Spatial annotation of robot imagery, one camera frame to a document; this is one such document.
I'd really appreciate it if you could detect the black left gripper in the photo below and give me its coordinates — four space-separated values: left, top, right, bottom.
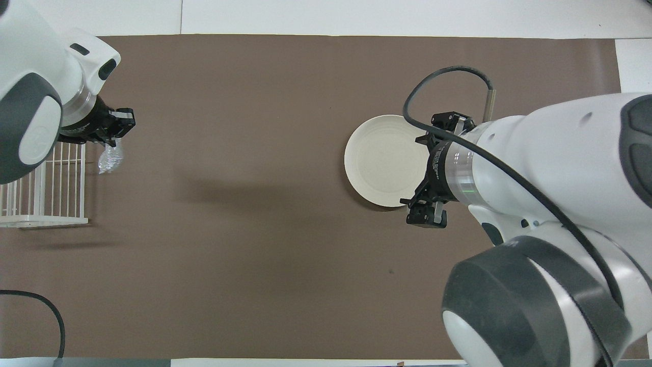
58 95 137 148

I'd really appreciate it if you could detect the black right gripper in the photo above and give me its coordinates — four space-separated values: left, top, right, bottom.
400 112 476 228

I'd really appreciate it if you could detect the clear plastic wrapper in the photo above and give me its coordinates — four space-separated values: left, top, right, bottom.
98 139 124 175

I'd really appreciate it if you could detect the cream round plate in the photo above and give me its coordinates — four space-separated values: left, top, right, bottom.
344 115 434 208

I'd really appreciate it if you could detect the brown table mat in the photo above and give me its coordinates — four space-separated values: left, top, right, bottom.
0 35 652 360

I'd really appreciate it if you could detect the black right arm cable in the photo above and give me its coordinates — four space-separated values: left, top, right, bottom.
403 66 632 367

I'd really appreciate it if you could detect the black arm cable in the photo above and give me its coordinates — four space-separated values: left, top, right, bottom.
403 66 632 367
0 290 66 359

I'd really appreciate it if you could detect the white wire basket rack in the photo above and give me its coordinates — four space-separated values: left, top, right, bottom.
0 142 89 228

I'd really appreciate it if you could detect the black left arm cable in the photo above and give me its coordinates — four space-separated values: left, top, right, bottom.
0 290 66 359

